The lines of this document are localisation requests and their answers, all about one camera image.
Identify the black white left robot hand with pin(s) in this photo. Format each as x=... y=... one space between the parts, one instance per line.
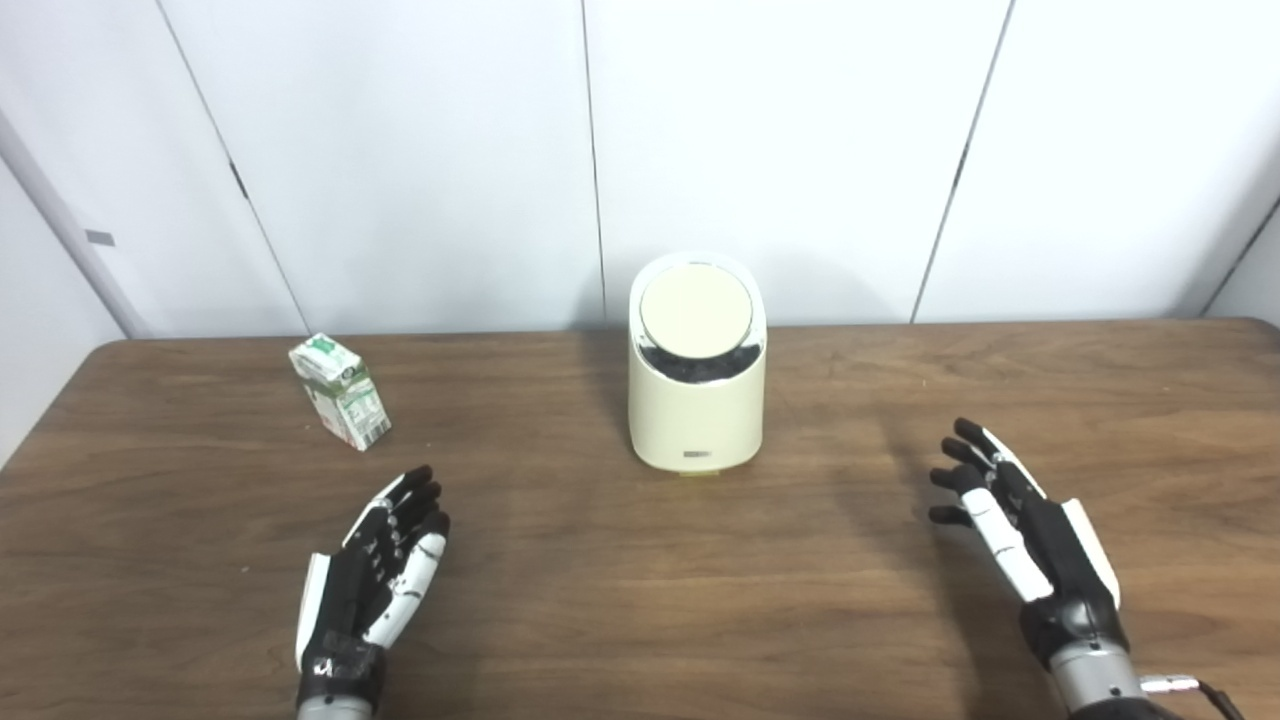
x=345 y=600

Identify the cream-colored bin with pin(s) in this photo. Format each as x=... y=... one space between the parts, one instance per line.
x=695 y=420

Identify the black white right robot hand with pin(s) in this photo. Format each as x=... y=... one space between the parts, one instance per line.
x=1060 y=560

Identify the round cream bin lid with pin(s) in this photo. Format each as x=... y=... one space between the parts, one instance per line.
x=696 y=310

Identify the small grey wall label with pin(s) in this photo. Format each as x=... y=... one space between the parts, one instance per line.
x=99 y=238

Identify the green white milk carton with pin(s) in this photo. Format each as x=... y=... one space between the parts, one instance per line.
x=345 y=395

